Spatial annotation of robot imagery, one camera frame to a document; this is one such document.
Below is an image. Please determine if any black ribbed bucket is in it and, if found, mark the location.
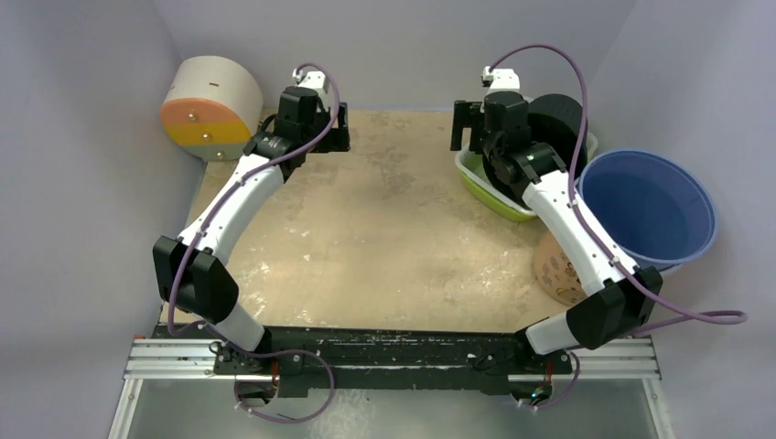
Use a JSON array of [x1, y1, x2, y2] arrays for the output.
[[518, 93, 582, 169]]

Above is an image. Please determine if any orange cartoon bucket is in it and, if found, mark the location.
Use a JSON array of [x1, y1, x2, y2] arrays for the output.
[[533, 231, 587, 306]]

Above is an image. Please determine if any large blue bucket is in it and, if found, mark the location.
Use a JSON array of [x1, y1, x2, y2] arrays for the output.
[[577, 150, 718, 272]]

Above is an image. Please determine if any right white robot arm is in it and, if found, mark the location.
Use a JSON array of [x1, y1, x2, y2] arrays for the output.
[[450, 91, 663, 372]]

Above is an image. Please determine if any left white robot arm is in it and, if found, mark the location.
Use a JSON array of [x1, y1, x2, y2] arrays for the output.
[[152, 84, 350, 374]]

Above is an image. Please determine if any green white strainer basket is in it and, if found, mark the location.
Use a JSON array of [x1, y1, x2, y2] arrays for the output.
[[454, 96, 599, 223]]

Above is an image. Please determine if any beige drum orange yellow face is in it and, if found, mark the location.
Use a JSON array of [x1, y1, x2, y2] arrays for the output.
[[159, 56, 264, 162]]

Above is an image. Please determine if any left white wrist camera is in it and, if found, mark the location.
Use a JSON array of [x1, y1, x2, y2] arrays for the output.
[[292, 69, 330, 96]]

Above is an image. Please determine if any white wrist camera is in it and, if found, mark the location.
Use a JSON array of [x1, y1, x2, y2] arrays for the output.
[[292, 69, 330, 96], [480, 66, 521, 95]]

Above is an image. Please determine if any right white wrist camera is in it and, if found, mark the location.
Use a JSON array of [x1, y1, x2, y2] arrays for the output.
[[480, 66, 521, 95]]

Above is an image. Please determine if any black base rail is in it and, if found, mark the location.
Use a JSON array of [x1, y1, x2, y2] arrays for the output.
[[151, 324, 574, 400]]

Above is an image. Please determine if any aluminium frame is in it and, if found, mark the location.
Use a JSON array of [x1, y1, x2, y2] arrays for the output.
[[108, 336, 675, 438]]

